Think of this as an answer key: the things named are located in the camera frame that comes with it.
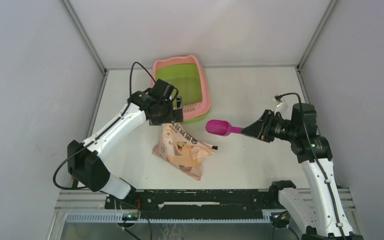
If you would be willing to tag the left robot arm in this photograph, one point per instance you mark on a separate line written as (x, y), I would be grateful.
(85, 160)

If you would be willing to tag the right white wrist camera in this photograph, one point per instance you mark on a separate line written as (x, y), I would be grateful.
(281, 105)

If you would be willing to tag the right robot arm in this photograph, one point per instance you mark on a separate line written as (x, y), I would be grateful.
(327, 220)

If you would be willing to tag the cat litter bag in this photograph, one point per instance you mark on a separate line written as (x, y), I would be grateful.
(179, 148)

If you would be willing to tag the magenta plastic scoop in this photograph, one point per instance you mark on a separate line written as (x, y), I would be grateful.
(221, 128)

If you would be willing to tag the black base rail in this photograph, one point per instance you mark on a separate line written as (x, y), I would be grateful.
(202, 204)

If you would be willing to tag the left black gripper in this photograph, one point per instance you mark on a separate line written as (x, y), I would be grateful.
(174, 116)

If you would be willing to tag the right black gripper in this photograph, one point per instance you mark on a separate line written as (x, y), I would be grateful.
(260, 129)

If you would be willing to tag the pink green litter box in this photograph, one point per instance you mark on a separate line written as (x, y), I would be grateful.
(188, 75)

